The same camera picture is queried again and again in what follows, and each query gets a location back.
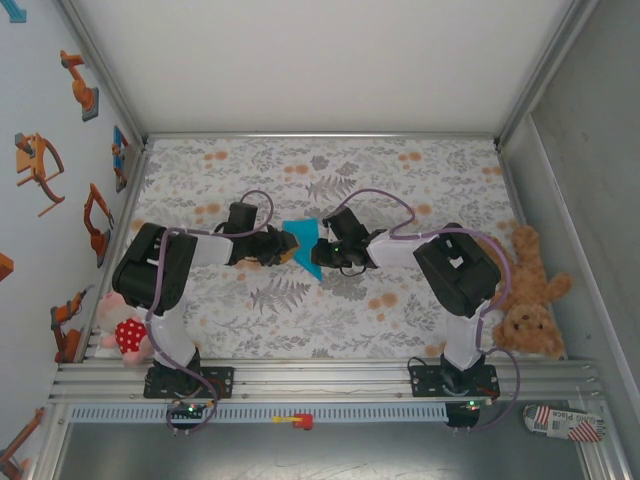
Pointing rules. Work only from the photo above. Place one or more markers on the teal cloth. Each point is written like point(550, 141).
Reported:
point(305, 232)

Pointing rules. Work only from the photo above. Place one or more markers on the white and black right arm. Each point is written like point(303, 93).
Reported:
point(460, 270)

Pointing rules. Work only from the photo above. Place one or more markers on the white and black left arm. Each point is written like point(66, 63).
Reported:
point(140, 275)

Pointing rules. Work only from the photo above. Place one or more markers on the floral print tablecloth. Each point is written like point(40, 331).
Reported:
point(300, 325)

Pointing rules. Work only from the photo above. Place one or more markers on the pink plush toy polka dots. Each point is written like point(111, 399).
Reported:
point(127, 335)

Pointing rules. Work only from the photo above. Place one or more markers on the red and yellow small tool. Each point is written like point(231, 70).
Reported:
point(300, 421)

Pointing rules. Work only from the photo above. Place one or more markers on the small circuit board green LED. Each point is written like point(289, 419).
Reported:
point(187, 410)
point(470, 406)

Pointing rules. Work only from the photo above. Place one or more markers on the brown teddy bear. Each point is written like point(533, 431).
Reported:
point(530, 320)

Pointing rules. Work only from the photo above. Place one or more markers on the stars and stripes printed pouch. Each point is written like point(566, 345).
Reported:
point(560, 425)

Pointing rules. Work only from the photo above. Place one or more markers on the aluminium frame crossbar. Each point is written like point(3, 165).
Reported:
point(320, 135)

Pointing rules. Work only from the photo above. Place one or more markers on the aluminium mounting rail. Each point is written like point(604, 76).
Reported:
point(325, 380)

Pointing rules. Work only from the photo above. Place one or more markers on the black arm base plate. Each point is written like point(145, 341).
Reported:
point(220, 382)
point(425, 382)

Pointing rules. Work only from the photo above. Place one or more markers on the blue and orange wall sticker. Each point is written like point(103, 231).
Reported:
point(119, 150)

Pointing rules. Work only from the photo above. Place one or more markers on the aluminium frame post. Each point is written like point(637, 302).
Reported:
point(100, 65)
point(545, 65)

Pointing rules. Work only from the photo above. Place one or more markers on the orange gripper claw wall sticker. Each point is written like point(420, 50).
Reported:
point(30, 160)

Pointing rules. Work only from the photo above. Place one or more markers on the orange box wall sticker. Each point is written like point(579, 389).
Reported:
point(5, 265)

